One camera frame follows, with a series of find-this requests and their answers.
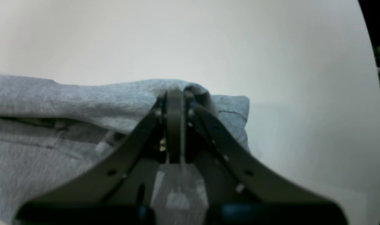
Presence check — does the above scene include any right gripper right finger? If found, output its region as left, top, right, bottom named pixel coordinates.
left=182, top=90, right=348, bottom=225

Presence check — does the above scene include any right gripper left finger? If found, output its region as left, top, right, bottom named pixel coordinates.
left=16, top=91, right=182, bottom=225

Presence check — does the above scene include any grey T-shirt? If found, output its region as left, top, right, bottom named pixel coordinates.
left=0, top=72, right=250, bottom=224

